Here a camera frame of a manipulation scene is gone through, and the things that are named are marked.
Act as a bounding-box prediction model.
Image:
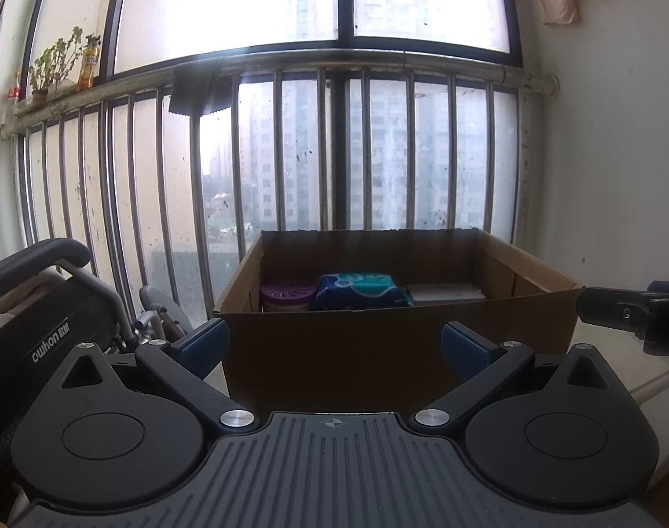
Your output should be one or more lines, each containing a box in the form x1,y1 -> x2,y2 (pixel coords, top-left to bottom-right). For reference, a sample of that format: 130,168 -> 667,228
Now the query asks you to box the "blue wet wipes pack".
311,272 -> 415,310

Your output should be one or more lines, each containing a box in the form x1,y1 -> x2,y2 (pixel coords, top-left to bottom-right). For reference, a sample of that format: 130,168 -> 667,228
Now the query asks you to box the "metal window railing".
0,49 -> 560,320

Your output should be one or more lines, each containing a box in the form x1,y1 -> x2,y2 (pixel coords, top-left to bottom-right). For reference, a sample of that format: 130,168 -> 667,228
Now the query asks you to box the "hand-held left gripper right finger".
408,320 -> 611,435

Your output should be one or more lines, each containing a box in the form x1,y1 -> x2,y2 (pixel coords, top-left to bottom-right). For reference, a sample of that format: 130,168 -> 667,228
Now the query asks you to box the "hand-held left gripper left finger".
58,317 -> 258,435

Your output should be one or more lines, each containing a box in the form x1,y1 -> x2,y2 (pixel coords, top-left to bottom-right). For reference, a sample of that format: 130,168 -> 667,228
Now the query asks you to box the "purple air freshener jar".
259,280 -> 314,313

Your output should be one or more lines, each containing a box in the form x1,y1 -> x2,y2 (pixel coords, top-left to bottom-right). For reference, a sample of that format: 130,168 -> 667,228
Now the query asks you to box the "brown cardboard box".
213,228 -> 585,416

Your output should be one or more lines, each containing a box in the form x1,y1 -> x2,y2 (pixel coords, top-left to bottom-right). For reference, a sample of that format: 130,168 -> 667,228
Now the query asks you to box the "orange drink bottle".
76,44 -> 101,92

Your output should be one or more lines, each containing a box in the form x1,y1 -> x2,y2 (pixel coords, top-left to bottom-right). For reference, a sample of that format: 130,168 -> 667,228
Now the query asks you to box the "green potted plant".
29,26 -> 86,103

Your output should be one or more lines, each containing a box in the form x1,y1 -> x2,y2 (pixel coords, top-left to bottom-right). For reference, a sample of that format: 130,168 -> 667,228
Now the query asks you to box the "white soap box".
405,282 -> 486,306

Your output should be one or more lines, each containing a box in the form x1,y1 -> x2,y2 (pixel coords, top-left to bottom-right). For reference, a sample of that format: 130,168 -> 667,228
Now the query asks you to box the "black folded wheelchair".
0,238 -> 189,528

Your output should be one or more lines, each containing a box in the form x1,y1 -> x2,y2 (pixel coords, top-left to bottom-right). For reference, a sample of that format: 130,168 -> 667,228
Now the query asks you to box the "grey cloth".
168,60 -> 236,117

